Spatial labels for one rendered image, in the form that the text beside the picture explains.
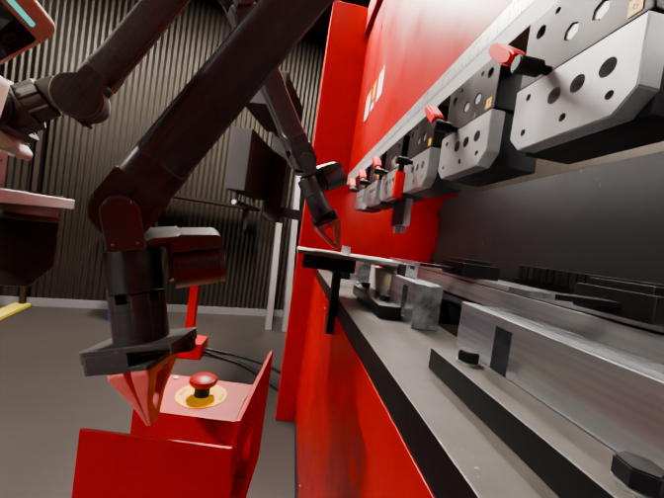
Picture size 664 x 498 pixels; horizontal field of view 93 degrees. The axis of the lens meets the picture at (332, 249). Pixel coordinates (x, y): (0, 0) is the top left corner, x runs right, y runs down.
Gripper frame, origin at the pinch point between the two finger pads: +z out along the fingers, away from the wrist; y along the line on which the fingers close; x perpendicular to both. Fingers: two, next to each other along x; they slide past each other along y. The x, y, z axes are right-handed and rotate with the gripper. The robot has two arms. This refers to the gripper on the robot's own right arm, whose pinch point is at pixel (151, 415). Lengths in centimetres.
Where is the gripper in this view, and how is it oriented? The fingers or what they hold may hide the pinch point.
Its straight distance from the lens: 46.8
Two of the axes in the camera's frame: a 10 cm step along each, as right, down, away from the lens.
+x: -0.3, -0.2, 10.0
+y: 9.9, -1.0, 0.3
